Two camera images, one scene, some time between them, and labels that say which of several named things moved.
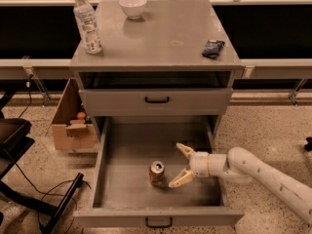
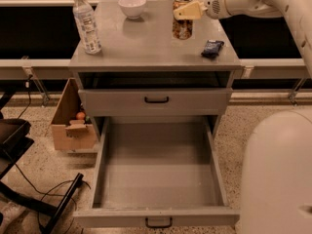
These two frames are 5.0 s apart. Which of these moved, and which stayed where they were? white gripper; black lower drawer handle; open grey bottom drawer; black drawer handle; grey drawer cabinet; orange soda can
Moved: orange soda can; white gripper
Stayed: black drawer handle; grey drawer cabinet; black lower drawer handle; open grey bottom drawer
